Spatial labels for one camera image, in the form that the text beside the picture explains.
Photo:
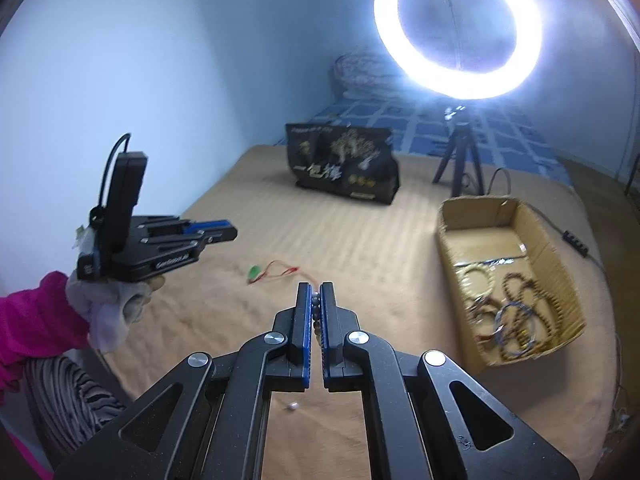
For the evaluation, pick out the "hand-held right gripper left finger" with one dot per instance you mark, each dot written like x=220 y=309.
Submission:
x=306 y=330

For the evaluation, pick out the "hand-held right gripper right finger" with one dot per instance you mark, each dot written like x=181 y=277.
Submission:
x=327 y=330

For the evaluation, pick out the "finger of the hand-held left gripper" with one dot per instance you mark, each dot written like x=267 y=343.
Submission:
x=205 y=226
x=217 y=236

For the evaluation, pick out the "dark bangle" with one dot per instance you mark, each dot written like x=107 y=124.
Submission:
x=501 y=316

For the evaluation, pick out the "cardboard box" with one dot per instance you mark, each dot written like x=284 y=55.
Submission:
x=545 y=245

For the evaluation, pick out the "person's left hand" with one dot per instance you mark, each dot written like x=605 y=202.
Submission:
x=100 y=310

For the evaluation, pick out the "black snack bag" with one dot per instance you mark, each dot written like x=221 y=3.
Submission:
x=340 y=160

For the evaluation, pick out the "striped clothing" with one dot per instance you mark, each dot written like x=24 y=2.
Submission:
x=65 y=400

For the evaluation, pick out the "folded floral quilt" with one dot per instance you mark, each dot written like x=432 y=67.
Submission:
x=360 y=70

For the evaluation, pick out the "black tripod stand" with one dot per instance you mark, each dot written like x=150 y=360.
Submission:
x=460 y=150

